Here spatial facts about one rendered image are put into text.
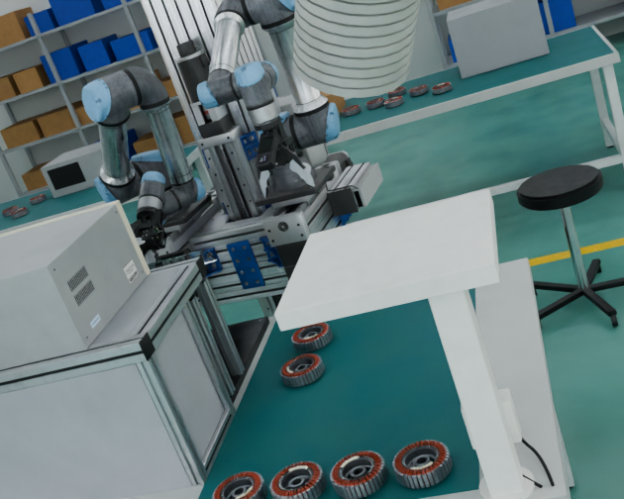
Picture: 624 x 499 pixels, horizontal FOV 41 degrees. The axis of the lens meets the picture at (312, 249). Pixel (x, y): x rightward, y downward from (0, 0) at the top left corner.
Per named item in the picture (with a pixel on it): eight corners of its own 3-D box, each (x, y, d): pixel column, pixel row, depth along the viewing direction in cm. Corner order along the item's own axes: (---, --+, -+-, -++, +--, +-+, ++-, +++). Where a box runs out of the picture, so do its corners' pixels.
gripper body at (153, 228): (154, 236, 243) (157, 204, 250) (127, 241, 245) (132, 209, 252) (165, 250, 249) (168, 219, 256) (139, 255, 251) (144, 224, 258)
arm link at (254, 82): (263, 56, 215) (257, 62, 208) (278, 97, 219) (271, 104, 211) (236, 65, 218) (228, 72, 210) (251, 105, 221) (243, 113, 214)
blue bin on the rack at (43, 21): (50, 30, 882) (42, 12, 875) (72, 22, 874) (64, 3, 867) (31, 37, 844) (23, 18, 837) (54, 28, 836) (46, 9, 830)
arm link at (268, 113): (268, 106, 211) (241, 114, 215) (274, 123, 213) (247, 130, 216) (278, 98, 218) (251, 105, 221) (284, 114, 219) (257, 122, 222)
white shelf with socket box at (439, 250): (375, 418, 184) (309, 234, 169) (544, 386, 174) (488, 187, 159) (357, 528, 153) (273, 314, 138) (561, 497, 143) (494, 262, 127)
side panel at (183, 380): (225, 414, 209) (177, 302, 198) (236, 411, 208) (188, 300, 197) (192, 486, 184) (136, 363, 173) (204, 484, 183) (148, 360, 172)
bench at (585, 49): (293, 226, 582) (257, 126, 557) (618, 141, 521) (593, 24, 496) (265, 281, 500) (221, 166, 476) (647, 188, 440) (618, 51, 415)
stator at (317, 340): (294, 340, 234) (290, 329, 233) (332, 328, 233) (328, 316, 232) (295, 358, 223) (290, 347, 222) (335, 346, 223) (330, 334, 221)
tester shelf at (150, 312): (-12, 327, 231) (-20, 313, 229) (208, 271, 212) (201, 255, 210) (-112, 419, 191) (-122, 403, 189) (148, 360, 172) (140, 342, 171)
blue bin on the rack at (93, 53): (102, 64, 887) (92, 41, 878) (125, 56, 880) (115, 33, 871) (86, 71, 848) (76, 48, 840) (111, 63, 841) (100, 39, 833)
